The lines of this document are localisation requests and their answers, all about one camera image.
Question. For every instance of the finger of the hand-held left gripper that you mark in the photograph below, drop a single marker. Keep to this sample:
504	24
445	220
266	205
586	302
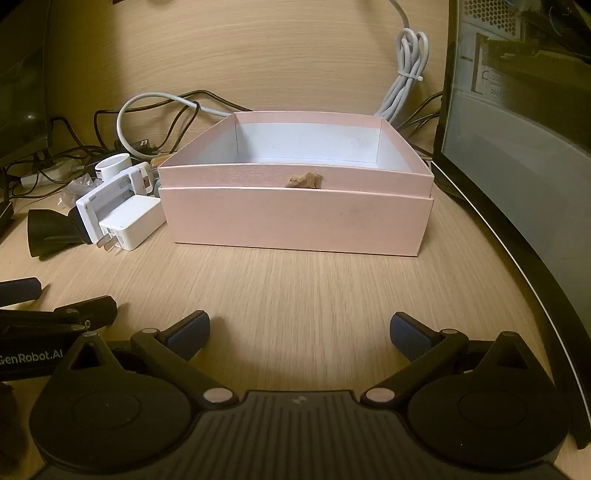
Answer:
21	290
83	311

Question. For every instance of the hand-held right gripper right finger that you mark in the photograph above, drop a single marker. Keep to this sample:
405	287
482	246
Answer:
408	334

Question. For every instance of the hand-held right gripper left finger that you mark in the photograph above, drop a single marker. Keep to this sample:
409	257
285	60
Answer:
191	334

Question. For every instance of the white cube charger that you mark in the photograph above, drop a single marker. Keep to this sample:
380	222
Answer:
134	221

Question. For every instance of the white battery charger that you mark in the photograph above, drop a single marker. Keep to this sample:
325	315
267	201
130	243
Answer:
104	198

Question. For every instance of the small white cup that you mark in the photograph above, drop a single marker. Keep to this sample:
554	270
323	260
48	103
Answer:
113	167

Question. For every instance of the pink cardboard box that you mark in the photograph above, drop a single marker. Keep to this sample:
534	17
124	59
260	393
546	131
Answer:
295	221

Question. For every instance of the black keyboard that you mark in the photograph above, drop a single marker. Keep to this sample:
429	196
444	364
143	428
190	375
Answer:
4	217

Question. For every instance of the white power strip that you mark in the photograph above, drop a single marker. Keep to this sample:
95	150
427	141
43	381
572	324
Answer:
46	175

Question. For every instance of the black monitor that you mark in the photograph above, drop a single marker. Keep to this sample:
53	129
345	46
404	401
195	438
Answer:
18	92

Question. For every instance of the computer case with glass side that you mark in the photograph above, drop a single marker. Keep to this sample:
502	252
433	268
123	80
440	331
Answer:
508	161

